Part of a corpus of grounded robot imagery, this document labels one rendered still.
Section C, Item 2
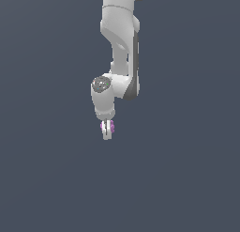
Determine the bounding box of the small purple object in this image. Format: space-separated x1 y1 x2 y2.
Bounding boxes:
99 120 116 134

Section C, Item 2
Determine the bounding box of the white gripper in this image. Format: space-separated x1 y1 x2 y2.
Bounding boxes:
96 108 116 141

